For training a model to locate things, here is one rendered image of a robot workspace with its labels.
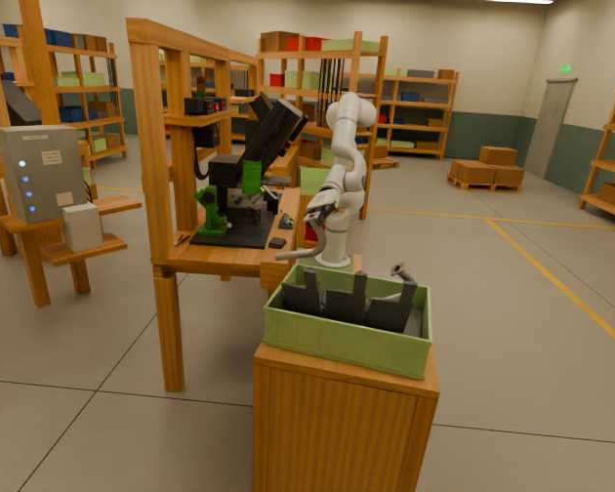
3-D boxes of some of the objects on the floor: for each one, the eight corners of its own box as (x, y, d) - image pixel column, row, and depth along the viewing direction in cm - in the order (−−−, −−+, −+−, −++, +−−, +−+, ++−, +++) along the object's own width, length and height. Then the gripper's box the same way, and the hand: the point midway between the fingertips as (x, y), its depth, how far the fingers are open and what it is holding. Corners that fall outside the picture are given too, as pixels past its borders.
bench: (295, 281, 368) (301, 190, 333) (280, 399, 230) (287, 266, 196) (222, 275, 368) (220, 184, 334) (164, 391, 231) (149, 257, 196)
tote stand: (401, 435, 212) (428, 313, 181) (404, 534, 165) (440, 392, 134) (281, 410, 223) (287, 290, 192) (251, 496, 176) (252, 356, 145)
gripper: (352, 197, 141) (338, 227, 129) (315, 207, 151) (299, 236, 138) (344, 180, 138) (328, 210, 125) (307, 190, 147) (288, 221, 134)
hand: (314, 221), depth 133 cm, fingers closed on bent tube, 3 cm apart
